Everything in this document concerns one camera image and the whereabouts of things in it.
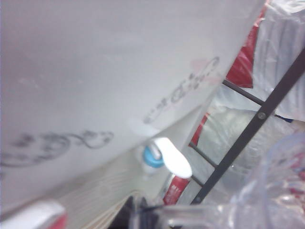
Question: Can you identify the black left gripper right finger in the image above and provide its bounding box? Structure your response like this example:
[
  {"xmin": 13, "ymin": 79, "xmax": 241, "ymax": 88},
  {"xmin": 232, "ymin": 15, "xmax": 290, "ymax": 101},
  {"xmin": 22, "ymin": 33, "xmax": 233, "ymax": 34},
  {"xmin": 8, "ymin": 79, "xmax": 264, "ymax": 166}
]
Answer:
[{"xmin": 137, "ymin": 198, "xmax": 158, "ymax": 229}]

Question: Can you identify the white plastic bag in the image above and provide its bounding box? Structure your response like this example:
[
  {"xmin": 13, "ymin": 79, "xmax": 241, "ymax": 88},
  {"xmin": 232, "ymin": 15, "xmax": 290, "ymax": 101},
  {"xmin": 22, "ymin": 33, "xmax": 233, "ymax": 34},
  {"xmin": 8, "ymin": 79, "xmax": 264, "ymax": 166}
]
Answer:
[{"xmin": 252, "ymin": 0, "xmax": 305, "ymax": 120}]

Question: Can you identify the white floor water dispenser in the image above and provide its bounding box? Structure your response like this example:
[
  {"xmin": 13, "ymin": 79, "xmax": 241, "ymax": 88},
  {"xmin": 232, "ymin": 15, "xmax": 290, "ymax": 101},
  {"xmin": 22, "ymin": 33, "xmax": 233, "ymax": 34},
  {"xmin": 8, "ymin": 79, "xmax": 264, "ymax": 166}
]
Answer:
[{"xmin": 0, "ymin": 0, "xmax": 270, "ymax": 229}]

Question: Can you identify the red hot water tap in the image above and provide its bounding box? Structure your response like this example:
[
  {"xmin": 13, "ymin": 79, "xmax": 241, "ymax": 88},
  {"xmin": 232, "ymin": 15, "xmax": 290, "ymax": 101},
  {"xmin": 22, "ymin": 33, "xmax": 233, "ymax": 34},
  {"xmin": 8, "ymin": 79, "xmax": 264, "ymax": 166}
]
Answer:
[{"xmin": 0, "ymin": 200, "xmax": 68, "ymax": 229}]

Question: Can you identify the clear plastic mug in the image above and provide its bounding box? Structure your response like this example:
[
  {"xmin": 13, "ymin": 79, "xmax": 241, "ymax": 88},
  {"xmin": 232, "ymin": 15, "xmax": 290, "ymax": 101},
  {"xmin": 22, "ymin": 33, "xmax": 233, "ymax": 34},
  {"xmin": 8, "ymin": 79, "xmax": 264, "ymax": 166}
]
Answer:
[{"xmin": 162, "ymin": 133, "xmax": 305, "ymax": 229}]

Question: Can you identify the dark metal storage rack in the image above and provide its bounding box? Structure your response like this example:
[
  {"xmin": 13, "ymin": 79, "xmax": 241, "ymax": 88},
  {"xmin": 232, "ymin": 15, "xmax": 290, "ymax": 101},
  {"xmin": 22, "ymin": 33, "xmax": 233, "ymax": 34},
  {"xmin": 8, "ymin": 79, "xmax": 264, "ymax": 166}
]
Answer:
[{"xmin": 189, "ymin": 51, "xmax": 305, "ymax": 205}]

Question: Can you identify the blue cold water tap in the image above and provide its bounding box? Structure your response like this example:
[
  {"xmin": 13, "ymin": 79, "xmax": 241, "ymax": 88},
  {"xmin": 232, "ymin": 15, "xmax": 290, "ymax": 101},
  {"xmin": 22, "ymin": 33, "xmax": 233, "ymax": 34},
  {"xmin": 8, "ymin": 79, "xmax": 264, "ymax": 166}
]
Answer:
[{"xmin": 137, "ymin": 137, "xmax": 193, "ymax": 180}]

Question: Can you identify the white ribbed drip tray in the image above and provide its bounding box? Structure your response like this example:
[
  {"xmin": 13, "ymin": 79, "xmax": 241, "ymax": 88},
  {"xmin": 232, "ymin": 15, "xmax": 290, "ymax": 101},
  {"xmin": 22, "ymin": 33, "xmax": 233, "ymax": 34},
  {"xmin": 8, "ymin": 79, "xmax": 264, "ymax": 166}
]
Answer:
[{"xmin": 61, "ymin": 164, "xmax": 148, "ymax": 229}]

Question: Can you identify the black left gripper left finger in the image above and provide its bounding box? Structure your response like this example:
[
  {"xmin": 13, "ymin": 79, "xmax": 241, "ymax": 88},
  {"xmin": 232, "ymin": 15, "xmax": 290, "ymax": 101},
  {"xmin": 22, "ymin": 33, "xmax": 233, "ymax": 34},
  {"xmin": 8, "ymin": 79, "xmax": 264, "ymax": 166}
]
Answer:
[{"xmin": 113, "ymin": 195, "xmax": 135, "ymax": 229}]

